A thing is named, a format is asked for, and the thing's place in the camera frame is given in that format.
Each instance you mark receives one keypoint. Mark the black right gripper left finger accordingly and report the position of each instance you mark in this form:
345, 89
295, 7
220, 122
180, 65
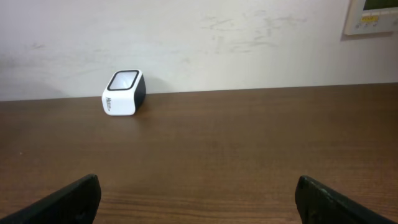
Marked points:
77, 202

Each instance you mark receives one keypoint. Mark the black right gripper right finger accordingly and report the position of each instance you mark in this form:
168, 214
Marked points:
318, 204

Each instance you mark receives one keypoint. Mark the white barcode scanner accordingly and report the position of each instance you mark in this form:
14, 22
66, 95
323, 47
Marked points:
125, 93

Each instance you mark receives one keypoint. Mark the beige wall control panel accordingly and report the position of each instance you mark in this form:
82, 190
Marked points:
371, 17

